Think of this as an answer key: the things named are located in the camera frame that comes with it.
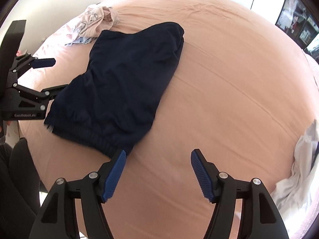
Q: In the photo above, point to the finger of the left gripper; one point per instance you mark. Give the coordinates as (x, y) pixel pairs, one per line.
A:
(32, 97)
(25, 62)

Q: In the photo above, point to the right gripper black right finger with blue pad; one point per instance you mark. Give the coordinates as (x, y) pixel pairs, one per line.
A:
(260, 217)

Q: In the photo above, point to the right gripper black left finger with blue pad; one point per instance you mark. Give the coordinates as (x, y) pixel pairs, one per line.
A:
(57, 216)

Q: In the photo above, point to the navy skirt with white stripes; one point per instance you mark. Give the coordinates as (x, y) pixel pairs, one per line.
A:
(112, 105)

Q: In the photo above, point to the white garment with navy trim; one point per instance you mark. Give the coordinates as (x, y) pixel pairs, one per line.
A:
(290, 193)

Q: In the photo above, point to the pink printed pajama garment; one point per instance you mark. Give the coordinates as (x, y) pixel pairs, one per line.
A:
(87, 26)

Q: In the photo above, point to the dark glass display cabinet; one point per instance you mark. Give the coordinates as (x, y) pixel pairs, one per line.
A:
(299, 24)

